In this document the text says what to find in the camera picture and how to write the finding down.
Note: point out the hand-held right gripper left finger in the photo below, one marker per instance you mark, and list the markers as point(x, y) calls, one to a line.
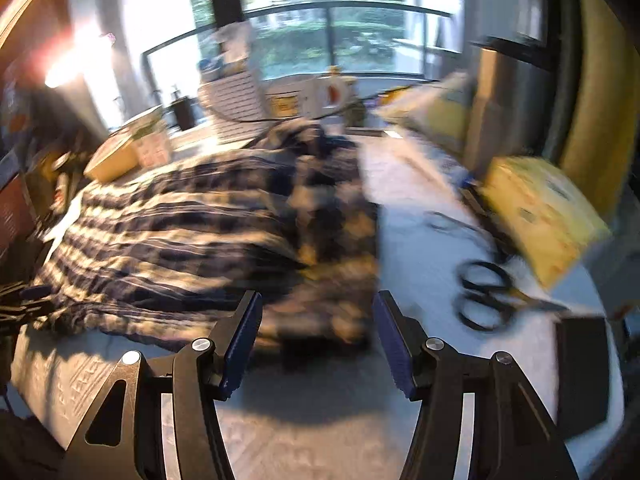
point(242, 345)

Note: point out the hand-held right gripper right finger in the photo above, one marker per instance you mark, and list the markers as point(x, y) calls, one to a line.
point(392, 345)

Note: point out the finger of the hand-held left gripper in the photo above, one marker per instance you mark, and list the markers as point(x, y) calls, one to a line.
point(30, 305)

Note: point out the plaid pants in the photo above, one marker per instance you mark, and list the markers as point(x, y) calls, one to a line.
point(175, 220)

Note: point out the tablet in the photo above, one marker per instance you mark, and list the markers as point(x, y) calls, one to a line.
point(12, 210)

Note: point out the yellow bowl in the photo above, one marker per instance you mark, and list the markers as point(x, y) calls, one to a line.
point(112, 160)

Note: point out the black phone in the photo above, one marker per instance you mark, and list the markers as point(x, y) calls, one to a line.
point(582, 375)

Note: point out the white green drink carton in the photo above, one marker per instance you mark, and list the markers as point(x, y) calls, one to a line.
point(152, 147)

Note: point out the yellow tissue pack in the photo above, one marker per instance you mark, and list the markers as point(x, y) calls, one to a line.
point(545, 210)

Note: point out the desk lamp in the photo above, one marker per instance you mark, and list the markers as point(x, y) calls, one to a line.
point(65, 70)

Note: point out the white slotted basket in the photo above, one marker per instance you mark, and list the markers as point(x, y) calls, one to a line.
point(235, 105)

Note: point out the yellow plastic bag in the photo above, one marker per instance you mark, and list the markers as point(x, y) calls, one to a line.
point(445, 110)

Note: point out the white bear print mug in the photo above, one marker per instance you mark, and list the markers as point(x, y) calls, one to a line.
point(315, 97)

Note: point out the steel tumbler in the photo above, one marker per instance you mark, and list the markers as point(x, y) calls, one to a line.
point(505, 110)

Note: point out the small yellow duck figure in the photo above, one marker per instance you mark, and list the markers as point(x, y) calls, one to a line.
point(336, 71)

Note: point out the crumpled white plastic bag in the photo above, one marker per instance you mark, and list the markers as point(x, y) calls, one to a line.
point(235, 42)

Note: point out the yellow curtain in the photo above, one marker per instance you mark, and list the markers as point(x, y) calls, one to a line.
point(600, 85)

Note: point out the balcony railing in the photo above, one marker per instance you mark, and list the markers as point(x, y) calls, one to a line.
point(325, 6)

